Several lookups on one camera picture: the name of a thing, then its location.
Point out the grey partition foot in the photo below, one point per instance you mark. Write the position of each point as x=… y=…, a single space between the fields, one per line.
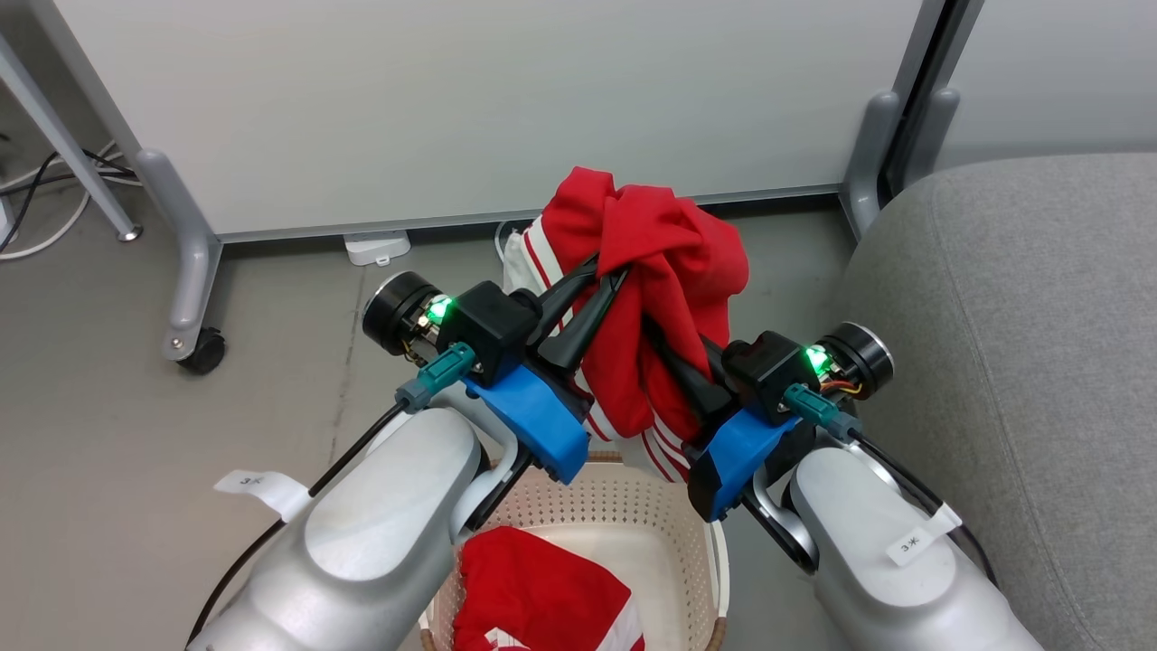
x=872 y=154
x=185 y=262
x=931 y=127

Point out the cream perforated laundry basket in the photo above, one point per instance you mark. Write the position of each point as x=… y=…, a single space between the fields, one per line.
x=624 y=515

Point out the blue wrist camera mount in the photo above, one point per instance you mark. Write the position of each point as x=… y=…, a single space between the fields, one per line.
x=737 y=452
x=533 y=416

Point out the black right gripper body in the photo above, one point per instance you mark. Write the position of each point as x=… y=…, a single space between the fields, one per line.
x=768 y=371

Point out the red white-striped garment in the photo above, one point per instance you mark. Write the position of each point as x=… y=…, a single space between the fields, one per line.
x=533 y=588
x=669 y=253

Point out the white power adapter box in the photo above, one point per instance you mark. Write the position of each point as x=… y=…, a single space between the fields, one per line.
x=375 y=247

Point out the large white partition panel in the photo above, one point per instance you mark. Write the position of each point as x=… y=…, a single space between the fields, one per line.
x=452 y=108

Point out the narrow white partition panel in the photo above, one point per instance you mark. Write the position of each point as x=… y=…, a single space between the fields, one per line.
x=1058 y=72

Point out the grey table leg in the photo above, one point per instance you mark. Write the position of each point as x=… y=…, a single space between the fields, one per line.
x=63 y=145

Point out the broad dark right gripper finger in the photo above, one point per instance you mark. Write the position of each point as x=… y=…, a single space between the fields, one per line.
x=691 y=375

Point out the broad dark left gripper finger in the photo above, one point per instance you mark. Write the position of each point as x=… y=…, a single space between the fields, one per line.
x=583 y=325

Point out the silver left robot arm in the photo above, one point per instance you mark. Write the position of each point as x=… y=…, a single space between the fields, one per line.
x=389 y=524

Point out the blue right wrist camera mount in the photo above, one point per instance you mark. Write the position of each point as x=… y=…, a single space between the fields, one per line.
x=737 y=452

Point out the thin dark left gripper finger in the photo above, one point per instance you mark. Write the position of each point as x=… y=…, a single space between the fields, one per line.
x=565 y=291

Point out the black caster wheel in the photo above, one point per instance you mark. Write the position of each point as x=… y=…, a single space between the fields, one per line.
x=204 y=353

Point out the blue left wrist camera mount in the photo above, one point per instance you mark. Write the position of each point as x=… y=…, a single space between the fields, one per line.
x=533 y=416

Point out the thin dark right gripper finger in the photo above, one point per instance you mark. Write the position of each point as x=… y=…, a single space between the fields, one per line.
x=714 y=357

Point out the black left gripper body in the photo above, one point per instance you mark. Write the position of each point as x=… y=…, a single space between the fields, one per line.
x=493 y=325

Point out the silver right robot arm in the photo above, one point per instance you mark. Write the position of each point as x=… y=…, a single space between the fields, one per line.
x=841 y=506

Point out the grey fabric sofa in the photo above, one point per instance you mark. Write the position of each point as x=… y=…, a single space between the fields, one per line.
x=1021 y=362

